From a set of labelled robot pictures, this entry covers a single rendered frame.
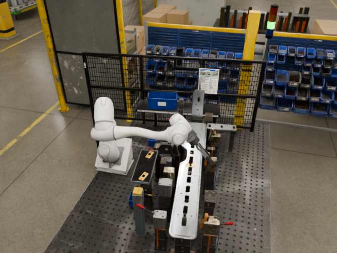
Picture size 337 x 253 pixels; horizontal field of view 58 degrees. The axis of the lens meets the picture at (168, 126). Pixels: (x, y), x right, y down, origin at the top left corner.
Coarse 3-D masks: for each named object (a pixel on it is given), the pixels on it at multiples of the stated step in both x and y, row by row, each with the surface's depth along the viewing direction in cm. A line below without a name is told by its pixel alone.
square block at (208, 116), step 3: (207, 114) 312; (210, 114) 312; (207, 117) 310; (210, 117) 310; (207, 120) 312; (210, 120) 312; (210, 126) 316; (207, 129) 318; (207, 132) 323; (207, 135) 326; (207, 138) 328; (207, 141) 327; (207, 144) 329
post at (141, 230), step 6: (132, 198) 211; (138, 198) 210; (138, 210) 218; (138, 216) 222; (138, 222) 226; (144, 222) 232; (138, 228) 230; (144, 228) 235; (138, 234) 234; (144, 234) 234
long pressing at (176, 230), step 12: (204, 132) 296; (204, 144) 280; (192, 156) 266; (180, 168) 253; (192, 168) 253; (180, 180) 241; (192, 180) 241; (180, 192) 231; (192, 192) 231; (180, 204) 221; (192, 204) 221; (180, 216) 212; (192, 216) 212; (180, 228) 204; (192, 228) 204
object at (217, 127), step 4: (208, 124) 307; (212, 124) 307; (216, 124) 307; (220, 124) 307; (224, 124) 307; (228, 124) 307; (208, 128) 302; (216, 128) 302; (220, 128) 302; (224, 128) 302; (228, 128) 302; (232, 128) 302; (236, 128) 302
